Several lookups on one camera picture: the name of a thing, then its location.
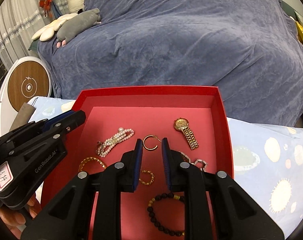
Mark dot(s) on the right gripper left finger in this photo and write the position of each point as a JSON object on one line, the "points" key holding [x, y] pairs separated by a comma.
{"points": [[88, 207]]}

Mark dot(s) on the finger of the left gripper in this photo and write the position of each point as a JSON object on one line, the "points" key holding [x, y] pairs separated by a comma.
{"points": [[69, 124], [33, 129]]}

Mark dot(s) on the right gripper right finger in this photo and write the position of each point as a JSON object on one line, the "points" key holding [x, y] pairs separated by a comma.
{"points": [[215, 206]]}

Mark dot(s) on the gold hoop earring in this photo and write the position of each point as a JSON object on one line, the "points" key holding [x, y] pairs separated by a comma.
{"points": [[151, 142]]}

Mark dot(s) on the gold wristwatch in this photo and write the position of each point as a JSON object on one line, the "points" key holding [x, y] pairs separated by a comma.
{"points": [[182, 125]]}

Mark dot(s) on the person's left hand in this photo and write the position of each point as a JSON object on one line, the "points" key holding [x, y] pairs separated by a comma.
{"points": [[13, 219]]}

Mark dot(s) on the round wooden white device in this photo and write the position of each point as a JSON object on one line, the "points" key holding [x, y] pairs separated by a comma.
{"points": [[26, 79]]}

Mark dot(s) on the blue planet-print tablecloth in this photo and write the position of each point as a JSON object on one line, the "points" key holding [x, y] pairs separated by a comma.
{"points": [[268, 165]]}

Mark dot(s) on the cream flower plush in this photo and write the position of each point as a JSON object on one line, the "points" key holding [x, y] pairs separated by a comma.
{"points": [[48, 31]]}

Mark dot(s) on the white lace curtain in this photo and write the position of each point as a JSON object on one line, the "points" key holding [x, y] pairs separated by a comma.
{"points": [[19, 21]]}

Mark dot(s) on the grey plush toy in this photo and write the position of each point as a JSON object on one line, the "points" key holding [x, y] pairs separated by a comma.
{"points": [[71, 28]]}

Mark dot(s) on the red cardboard box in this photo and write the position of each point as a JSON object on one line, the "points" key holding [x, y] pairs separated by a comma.
{"points": [[191, 118]]}

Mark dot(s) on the red bow tieback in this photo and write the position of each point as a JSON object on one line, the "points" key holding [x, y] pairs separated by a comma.
{"points": [[46, 6]]}

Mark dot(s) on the blue-grey velvet bed cover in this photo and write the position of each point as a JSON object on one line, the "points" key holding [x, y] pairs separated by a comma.
{"points": [[247, 48]]}

